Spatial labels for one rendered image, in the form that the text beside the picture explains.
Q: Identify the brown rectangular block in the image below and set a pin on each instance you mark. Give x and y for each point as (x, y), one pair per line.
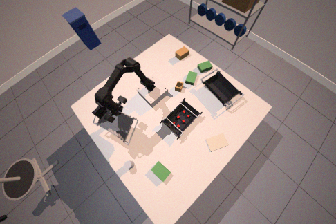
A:
(182, 53)

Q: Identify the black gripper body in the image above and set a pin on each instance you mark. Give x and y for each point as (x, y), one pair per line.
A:
(114, 111)

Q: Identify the small brown open box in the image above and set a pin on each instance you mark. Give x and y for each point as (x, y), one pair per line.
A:
(179, 86)

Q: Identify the green rectangular block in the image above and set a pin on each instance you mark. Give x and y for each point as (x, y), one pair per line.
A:
(204, 66)
(191, 77)
(161, 171)

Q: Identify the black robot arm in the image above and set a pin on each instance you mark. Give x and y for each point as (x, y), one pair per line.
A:
(103, 97)

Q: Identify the grey cylinder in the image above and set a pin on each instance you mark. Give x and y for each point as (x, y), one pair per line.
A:
(129, 164)

